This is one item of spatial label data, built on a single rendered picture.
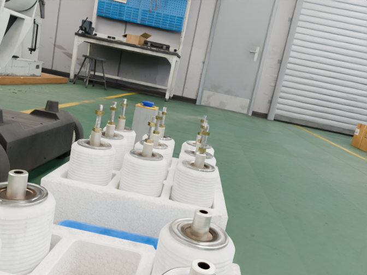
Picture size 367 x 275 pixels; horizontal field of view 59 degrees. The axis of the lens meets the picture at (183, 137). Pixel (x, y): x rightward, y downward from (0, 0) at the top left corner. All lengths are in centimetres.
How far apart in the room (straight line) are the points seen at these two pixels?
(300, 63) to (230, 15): 143
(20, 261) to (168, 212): 32
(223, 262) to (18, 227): 24
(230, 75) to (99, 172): 519
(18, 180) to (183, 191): 36
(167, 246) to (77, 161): 38
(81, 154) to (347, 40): 578
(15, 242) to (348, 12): 611
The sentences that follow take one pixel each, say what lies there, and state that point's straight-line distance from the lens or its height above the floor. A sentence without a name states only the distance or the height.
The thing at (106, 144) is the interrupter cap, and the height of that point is 25.
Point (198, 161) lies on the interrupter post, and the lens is 71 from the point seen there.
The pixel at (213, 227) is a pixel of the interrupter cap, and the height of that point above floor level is 25.
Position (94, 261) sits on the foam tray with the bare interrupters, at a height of 15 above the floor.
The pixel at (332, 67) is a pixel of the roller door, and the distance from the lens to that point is 613.
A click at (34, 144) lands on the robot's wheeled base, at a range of 110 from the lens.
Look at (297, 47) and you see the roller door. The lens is 597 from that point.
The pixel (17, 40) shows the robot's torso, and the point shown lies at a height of 44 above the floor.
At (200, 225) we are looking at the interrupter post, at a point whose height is 27.
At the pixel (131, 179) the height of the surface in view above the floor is 20.
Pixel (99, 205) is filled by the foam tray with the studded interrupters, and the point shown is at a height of 15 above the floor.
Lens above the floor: 44
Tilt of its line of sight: 10 degrees down
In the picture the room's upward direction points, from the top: 12 degrees clockwise
